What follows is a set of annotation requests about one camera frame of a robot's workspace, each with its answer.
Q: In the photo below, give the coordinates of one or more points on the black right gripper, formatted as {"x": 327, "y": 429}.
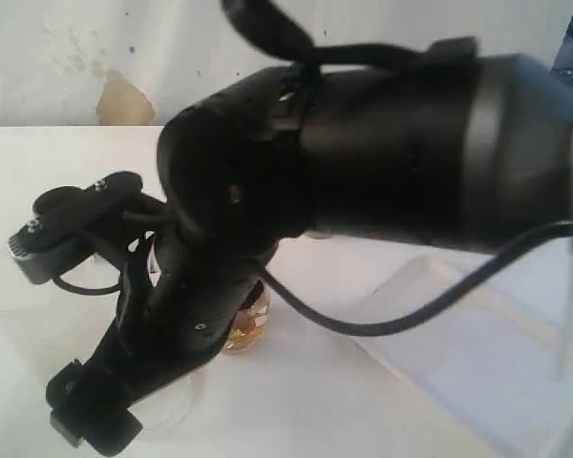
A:
{"x": 176, "y": 306}

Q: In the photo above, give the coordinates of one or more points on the clear plastic shaker cup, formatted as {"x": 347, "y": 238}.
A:
{"x": 248, "y": 319}

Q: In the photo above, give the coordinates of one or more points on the clear dome shaker lid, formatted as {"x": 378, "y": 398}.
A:
{"x": 166, "y": 407}

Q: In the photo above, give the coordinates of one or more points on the translucent plastic tall container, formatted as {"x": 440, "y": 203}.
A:
{"x": 47, "y": 326}

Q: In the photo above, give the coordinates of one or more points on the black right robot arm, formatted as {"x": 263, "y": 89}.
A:
{"x": 449, "y": 149}

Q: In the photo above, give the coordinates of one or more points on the white rectangular plastic tray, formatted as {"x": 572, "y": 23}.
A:
{"x": 490, "y": 363}

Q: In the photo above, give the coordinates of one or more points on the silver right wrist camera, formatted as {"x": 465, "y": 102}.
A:
{"x": 49, "y": 245}

